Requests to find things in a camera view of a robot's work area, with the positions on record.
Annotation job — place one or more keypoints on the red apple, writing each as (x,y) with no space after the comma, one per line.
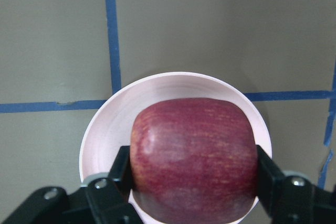
(193,161)

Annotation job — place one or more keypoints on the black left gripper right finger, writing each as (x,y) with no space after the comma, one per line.
(290,197)

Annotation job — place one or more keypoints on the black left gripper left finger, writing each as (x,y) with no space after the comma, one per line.
(108,197)

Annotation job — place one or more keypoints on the pink plate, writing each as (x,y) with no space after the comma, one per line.
(111,126)

